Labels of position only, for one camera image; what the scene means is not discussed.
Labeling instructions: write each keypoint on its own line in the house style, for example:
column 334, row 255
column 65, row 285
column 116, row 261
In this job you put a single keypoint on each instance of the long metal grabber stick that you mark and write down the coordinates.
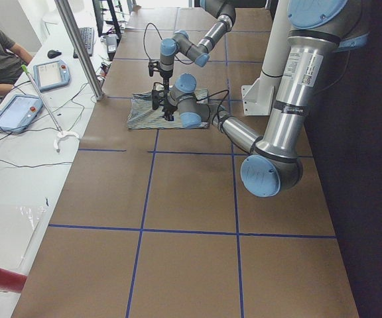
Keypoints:
column 62, row 134

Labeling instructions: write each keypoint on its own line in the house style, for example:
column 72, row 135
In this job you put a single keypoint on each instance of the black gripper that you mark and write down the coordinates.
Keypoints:
column 168, row 108
column 166, row 77

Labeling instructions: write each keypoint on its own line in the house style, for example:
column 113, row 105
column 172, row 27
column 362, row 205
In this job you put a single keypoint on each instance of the lower teach pendant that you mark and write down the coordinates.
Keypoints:
column 19, row 113

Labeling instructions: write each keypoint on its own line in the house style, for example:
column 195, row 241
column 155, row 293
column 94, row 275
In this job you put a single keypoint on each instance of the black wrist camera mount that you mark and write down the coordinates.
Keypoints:
column 158, row 98
column 153, row 66

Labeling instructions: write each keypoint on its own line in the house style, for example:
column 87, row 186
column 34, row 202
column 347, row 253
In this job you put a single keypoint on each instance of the aluminium frame post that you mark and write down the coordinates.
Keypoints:
column 72, row 29

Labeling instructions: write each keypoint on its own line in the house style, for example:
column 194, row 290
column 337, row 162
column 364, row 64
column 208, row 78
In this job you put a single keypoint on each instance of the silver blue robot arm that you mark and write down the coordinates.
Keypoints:
column 224, row 12
column 303, row 34

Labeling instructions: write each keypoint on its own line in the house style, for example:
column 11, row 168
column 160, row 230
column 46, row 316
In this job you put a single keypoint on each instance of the red cylinder bottle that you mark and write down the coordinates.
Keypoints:
column 11, row 281

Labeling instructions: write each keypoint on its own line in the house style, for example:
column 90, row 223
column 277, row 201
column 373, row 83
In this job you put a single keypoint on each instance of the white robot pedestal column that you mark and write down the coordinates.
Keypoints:
column 258, row 98

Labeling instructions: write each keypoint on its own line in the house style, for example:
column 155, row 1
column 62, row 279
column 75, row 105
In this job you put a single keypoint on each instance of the clear plastic bag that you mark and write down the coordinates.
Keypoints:
column 18, row 224

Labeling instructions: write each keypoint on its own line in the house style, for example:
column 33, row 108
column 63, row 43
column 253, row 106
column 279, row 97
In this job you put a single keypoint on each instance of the teach pendant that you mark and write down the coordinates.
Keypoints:
column 51, row 75
column 19, row 113

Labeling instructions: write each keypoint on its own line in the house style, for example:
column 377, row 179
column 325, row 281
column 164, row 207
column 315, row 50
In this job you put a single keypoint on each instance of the black computer mouse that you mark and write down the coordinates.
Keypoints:
column 53, row 53

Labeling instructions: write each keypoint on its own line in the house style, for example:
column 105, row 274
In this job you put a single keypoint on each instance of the upper teach pendant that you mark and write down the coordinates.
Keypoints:
column 51, row 75

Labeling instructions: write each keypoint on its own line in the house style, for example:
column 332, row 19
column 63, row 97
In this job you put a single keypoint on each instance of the black keyboard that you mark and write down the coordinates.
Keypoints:
column 87, row 36

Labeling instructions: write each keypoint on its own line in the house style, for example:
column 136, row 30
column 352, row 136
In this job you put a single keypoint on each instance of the navy white striped polo shirt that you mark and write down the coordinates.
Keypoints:
column 142, row 115

